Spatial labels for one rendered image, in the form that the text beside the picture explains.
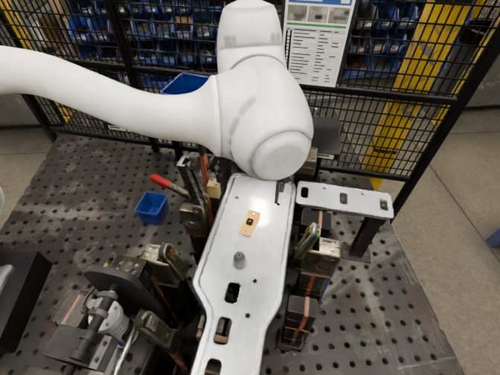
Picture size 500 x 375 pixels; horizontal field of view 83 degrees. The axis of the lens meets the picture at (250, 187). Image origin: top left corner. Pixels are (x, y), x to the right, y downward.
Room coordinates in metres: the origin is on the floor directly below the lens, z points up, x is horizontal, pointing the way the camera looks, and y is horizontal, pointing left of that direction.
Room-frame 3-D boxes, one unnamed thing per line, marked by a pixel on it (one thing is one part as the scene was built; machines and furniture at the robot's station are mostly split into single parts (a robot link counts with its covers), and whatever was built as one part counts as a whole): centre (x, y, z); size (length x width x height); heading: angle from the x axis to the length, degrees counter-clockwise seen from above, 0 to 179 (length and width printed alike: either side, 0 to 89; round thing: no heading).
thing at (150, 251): (0.34, 0.23, 0.88); 0.11 x 0.09 x 0.37; 78
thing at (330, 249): (0.37, -0.19, 0.87); 0.12 x 0.09 x 0.35; 78
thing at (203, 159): (0.60, 0.13, 0.95); 0.03 x 0.01 x 0.50; 168
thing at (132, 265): (0.28, 0.26, 0.91); 0.07 x 0.05 x 0.42; 78
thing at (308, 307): (0.25, -0.13, 0.84); 0.11 x 0.08 x 0.29; 78
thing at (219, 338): (0.19, 0.06, 0.84); 0.12 x 0.05 x 0.29; 78
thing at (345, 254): (0.54, -0.40, 0.84); 0.11 x 0.06 x 0.29; 78
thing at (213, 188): (0.58, 0.11, 0.88); 0.04 x 0.04 x 0.36; 78
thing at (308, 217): (0.51, -0.20, 0.84); 0.11 x 0.10 x 0.28; 78
